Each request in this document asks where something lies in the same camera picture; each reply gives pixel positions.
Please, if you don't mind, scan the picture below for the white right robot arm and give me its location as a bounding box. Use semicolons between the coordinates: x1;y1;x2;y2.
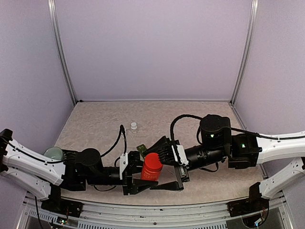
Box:
146;114;305;212

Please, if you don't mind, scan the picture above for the aluminium frame post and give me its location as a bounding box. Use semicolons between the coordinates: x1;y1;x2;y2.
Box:
230;0;259;106
48;0;78;106

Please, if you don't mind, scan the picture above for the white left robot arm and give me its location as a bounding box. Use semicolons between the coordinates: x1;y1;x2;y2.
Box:
0;129;158;212

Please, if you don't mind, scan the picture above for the front aluminium rail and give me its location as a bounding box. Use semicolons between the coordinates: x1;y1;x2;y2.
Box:
29;197;286;229

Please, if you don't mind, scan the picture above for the red cylindrical can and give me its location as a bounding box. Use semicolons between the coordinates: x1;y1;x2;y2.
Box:
141;153;163;181

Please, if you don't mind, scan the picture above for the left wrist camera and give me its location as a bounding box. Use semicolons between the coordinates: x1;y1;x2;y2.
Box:
119;153;128;180

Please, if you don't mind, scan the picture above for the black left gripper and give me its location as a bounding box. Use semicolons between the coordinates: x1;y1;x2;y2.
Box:
86;159;158;195

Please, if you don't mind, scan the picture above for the right aluminium frame post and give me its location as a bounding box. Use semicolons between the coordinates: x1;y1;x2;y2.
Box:
230;0;259;106

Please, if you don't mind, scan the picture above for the green ceramic bowl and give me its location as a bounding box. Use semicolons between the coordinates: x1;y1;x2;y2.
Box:
43;146;63;160

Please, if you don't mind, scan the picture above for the green pill organizer box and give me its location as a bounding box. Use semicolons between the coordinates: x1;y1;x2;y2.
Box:
136;144;147;156

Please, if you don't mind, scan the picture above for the left aluminium frame post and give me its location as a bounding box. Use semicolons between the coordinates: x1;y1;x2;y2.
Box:
48;0;78;106

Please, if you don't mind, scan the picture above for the black square tray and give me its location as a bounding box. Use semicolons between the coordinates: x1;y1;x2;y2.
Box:
62;150;78;165

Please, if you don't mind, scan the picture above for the small white pill bottle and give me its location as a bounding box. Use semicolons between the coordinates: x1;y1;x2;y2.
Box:
131;122;138;131

